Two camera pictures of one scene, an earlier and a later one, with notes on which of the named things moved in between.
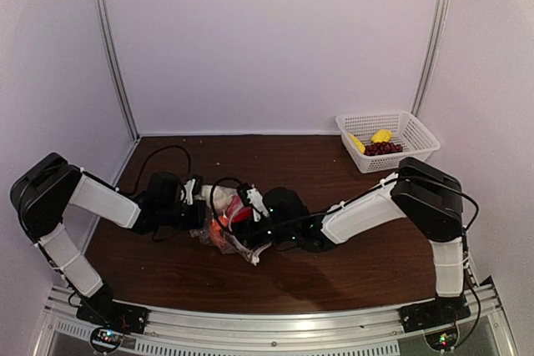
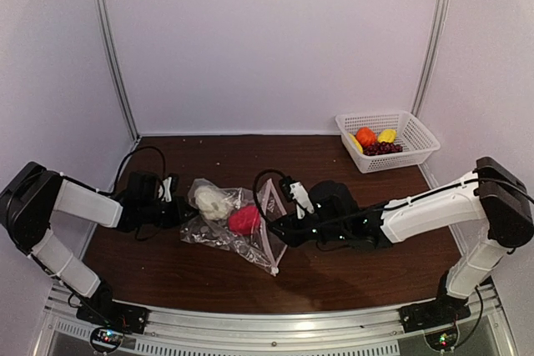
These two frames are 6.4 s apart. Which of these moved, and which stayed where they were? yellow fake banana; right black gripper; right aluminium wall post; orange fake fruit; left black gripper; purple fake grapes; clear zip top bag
Moved: clear zip top bag; right black gripper; orange fake fruit; left black gripper
Stayed: right aluminium wall post; yellow fake banana; purple fake grapes
